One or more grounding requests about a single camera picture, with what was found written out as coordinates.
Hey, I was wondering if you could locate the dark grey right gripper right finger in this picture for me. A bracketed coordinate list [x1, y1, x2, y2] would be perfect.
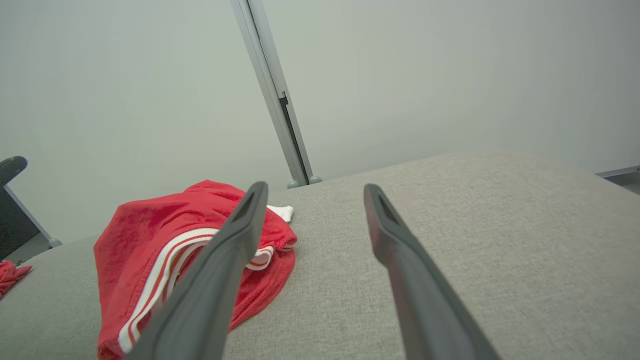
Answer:
[363, 183, 502, 360]

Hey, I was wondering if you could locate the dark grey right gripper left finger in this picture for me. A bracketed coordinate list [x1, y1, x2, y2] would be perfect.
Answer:
[127, 181, 270, 360]

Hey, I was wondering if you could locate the red number 23 jersey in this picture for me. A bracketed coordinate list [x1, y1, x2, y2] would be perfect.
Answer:
[93, 179, 299, 360]

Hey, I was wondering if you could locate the red and white striped garment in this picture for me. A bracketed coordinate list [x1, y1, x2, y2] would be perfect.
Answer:
[0, 260, 34, 300]

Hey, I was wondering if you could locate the grey metal upright post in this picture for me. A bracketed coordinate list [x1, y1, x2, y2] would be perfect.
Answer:
[230, 0, 323, 190]

